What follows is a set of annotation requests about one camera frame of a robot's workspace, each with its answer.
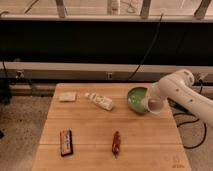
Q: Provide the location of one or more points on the white ceramic cup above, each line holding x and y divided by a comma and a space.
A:
151, 105

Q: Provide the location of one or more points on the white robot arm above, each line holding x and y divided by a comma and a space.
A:
177, 87

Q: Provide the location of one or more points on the green ceramic bowl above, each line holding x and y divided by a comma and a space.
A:
134, 98

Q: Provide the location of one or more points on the white tube with label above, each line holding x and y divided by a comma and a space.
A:
101, 101

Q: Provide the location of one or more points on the pale sponge block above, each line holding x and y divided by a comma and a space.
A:
67, 97

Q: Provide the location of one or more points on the wooden table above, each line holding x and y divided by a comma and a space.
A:
149, 142

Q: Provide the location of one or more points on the red pocket knife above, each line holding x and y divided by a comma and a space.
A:
116, 144

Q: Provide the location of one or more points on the dark chocolate bar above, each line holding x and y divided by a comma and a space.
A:
66, 146

